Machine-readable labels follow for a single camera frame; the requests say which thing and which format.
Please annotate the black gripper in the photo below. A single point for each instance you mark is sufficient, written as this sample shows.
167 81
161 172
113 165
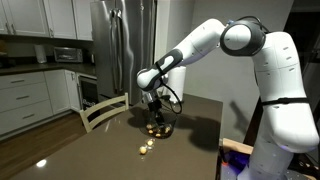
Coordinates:
155 106

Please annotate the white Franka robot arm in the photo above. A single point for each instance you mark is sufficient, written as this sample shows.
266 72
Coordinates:
283 83

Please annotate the small gold snack packet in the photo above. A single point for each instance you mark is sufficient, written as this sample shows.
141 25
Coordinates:
149 126
150 132
158 135
167 129
142 150
150 142

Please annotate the white paper towel roll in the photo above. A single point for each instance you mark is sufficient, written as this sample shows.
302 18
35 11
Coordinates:
177 83
40 53

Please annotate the light wooden dining chair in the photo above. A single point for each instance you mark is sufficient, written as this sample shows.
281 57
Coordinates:
85 122

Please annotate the black undercounter wine cooler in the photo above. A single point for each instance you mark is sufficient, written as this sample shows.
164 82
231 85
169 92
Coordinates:
88 93

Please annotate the tan wooden board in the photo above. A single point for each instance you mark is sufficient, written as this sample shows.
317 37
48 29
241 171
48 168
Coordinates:
236 146

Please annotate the stainless steel refrigerator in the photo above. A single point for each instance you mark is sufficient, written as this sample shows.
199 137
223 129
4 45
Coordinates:
110 50

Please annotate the dark tripod stand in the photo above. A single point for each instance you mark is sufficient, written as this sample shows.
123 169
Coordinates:
255 123

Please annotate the dark kitchen countertop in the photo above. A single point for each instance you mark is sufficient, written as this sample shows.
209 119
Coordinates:
40 67

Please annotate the white lower kitchen cabinets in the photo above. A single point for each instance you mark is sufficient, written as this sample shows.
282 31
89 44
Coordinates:
26 100

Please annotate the white kitchen cabinets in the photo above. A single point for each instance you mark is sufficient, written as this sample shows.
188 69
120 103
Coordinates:
30 16
26 100

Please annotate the white perforated mounting plate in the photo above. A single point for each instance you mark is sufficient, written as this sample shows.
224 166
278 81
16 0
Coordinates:
301 175

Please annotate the white upper kitchen cabinets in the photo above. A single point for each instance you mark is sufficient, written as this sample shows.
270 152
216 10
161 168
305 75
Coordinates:
30 16

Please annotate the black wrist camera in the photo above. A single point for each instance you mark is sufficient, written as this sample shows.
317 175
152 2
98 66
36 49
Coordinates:
165 97

